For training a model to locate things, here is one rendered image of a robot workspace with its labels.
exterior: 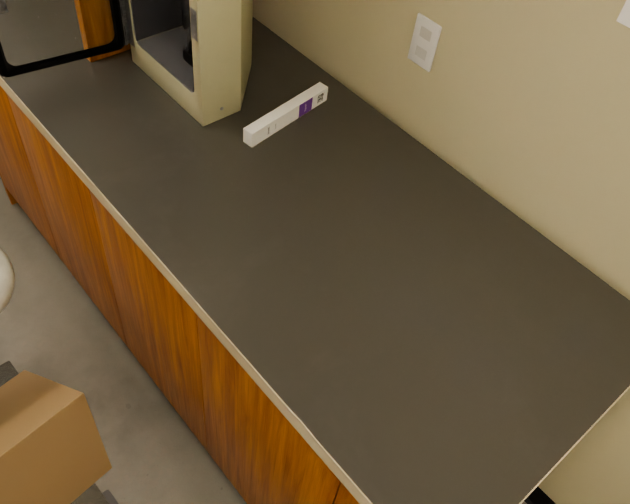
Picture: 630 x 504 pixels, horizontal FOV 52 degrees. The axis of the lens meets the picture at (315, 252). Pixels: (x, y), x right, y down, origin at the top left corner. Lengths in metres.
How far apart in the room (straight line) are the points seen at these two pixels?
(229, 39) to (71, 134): 0.42
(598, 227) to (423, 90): 0.51
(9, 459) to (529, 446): 0.79
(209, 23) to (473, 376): 0.88
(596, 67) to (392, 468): 0.80
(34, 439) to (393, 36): 1.17
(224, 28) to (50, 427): 0.92
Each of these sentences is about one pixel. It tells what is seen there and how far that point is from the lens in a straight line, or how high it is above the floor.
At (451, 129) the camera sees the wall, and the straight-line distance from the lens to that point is 1.57.
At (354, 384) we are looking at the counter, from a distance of 1.14.
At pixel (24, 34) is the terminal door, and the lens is 1.66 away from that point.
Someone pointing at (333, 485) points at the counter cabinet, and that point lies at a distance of 1.24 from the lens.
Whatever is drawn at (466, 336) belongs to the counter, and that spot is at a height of 0.94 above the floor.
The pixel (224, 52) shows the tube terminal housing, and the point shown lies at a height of 1.12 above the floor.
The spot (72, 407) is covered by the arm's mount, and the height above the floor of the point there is 1.17.
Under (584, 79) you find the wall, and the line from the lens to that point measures 1.33.
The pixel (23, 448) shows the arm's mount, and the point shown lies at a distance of 0.87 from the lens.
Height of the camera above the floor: 1.93
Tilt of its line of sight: 50 degrees down
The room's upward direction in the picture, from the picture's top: 8 degrees clockwise
